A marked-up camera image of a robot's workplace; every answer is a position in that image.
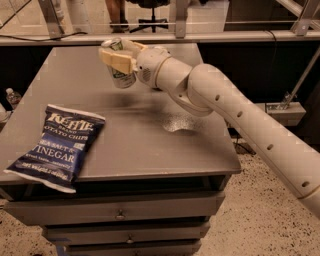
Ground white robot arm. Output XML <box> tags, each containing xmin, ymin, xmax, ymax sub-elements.
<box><xmin>99</xmin><ymin>40</ymin><xmax>320</xmax><ymax>218</ymax></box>

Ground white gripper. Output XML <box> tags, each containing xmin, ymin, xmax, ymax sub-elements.
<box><xmin>98</xmin><ymin>42</ymin><xmax>171</xmax><ymax>89</ymax></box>

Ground black office chair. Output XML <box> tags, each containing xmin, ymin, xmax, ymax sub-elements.
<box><xmin>128</xmin><ymin>0</ymin><xmax>170</xmax><ymax>33</ymax></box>

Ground metal frame rail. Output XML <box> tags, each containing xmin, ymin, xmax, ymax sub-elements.
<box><xmin>0</xmin><ymin>0</ymin><xmax>320</xmax><ymax>46</ymax></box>

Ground grey drawer cabinet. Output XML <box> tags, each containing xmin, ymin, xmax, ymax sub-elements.
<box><xmin>0</xmin><ymin>46</ymin><xmax>240</xmax><ymax>256</ymax></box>

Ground person legs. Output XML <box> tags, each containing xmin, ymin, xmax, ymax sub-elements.
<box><xmin>105</xmin><ymin>0</ymin><xmax>129</xmax><ymax>33</ymax></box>

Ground blue kettle chips bag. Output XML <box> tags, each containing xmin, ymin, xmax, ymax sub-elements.
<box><xmin>4</xmin><ymin>104</ymin><xmax>105</xmax><ymax>194</ymax></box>

